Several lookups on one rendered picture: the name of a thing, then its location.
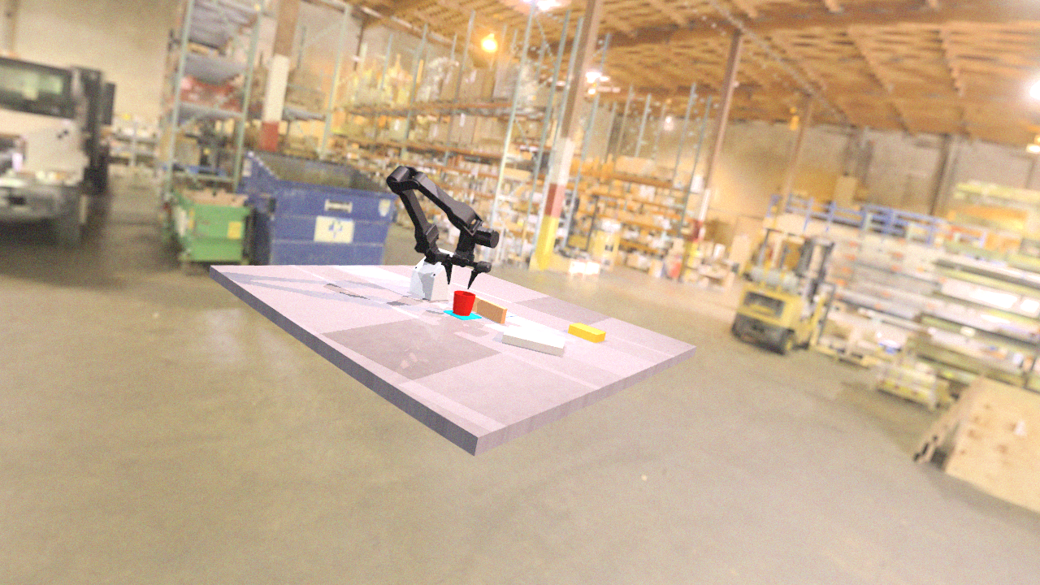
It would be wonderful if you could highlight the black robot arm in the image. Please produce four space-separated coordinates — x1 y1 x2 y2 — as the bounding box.
386 166 500 268

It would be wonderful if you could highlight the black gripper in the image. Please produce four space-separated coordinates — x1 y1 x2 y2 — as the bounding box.
434 240 492 289

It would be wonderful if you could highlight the red cup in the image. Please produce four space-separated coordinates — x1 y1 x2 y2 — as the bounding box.
453 291 475 316

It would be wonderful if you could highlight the yellow flat box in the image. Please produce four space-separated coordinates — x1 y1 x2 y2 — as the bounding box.
568 323 606 344

